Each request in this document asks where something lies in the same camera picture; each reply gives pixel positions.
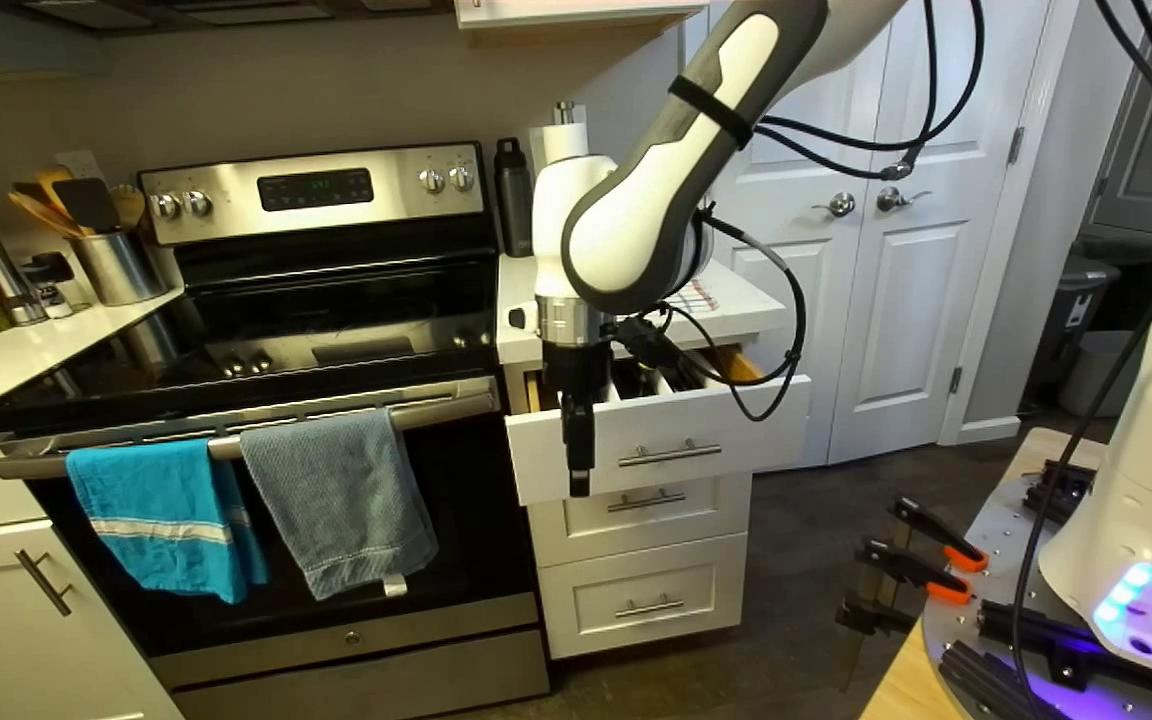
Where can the metal utensil crock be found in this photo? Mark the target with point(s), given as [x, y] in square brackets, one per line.
[118, 266]

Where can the grey trash bin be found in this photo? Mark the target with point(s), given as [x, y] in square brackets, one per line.
[1078, 352]

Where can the grey blue towel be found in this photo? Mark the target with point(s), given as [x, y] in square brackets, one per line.
[341, 499]

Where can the white drawer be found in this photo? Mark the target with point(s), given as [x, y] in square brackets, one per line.
[642, 599]
[639, 520]
[663, 436]

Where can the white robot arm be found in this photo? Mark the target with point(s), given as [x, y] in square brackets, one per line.
[618, 250]

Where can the white bottom drawer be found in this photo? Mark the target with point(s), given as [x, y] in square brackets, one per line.
[642, 599]

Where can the white double closet doors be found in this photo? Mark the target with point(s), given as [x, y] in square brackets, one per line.
[879, 216]

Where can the stainless steel stove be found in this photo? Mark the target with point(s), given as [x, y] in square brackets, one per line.
[313, 287]

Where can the white left kitchen cabinets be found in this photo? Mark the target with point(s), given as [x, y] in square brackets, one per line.
[61, 648]

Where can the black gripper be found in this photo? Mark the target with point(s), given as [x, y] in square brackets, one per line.
[576, 365]

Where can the white middle drawer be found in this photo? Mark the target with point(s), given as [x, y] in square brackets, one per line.
[639, 520]

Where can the white base cabinet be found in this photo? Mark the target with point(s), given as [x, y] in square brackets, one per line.
[731, 318]

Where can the black orange clamp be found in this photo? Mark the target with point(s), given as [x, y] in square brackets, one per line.
[954, 545]
[907, 570]

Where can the white top drawer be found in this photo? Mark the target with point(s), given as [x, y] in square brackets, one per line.
[663, 436]

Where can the bright blue towel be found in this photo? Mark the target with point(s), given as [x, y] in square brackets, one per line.
[174, 517]

